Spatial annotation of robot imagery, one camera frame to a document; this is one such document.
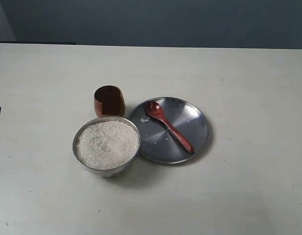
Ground round steel plate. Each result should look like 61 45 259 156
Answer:
128 97 209 165

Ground white granules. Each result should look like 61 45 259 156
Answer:
140 118 150 123

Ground dark red wooden spoon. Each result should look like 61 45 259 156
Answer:
145 101 194 153

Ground steel bowl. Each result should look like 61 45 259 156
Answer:
72 116 141 177

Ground brown wooden cup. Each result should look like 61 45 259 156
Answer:
94 85 126 118

